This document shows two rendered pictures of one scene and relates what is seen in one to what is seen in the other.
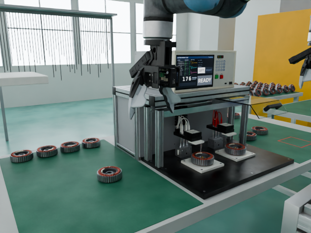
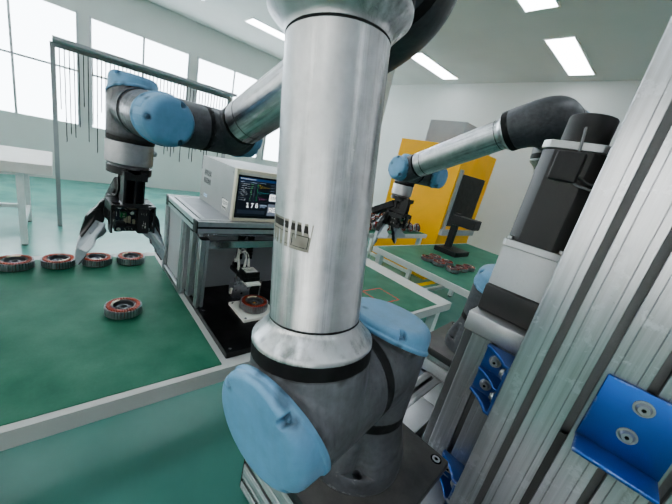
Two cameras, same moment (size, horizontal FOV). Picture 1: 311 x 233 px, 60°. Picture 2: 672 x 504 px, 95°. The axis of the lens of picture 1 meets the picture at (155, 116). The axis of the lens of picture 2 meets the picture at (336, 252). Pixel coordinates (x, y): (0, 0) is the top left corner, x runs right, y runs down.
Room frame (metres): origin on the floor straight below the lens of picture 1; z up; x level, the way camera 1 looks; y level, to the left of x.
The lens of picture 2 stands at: (0.08, -0.31, 1.44)
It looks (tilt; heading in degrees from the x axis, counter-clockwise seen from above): 17 degrees down; 350
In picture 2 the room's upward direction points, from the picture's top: 13 degrees clockwise
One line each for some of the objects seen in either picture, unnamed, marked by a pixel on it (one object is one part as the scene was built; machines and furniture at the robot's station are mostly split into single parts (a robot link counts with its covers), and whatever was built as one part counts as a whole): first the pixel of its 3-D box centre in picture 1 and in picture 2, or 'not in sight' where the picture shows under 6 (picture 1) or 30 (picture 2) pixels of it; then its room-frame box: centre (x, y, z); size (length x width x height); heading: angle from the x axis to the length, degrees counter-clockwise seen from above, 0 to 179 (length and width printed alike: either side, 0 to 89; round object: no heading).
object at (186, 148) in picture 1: (183, 150); (239, 289); (1.36, -0.15, 0.80); 0.08 x 0.05 x 0.06; 124
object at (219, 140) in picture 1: (215, 142); not in sight; (1.50, -0.35, 0.80); 0.08 x 0.05 x 0.06; 124
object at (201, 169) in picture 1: (202, 163); (253, 309); (1.24, -0.23, 0.78); 0.15 x 0.15 x 0.01; 34
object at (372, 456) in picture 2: not in sight; (358, 418); (0.42, -0.46, 1.09); 0.15 x 0.15 x 0.10
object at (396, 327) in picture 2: not in sight; (376, 353); (0.42, -0.45, 1.20); 0.13 x 0.12 x 0.14; 133
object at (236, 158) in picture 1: (234, 153); not in sight; (1.38, -0.43, 0.78); 0.15 x 0.15 x 0.01; 34
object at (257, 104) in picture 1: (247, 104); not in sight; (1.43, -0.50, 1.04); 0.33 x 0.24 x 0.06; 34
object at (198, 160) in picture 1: (202, 158); (254, 303); (1.24, -0.23, 0.80); 0.11 x 0.11 x 0.04
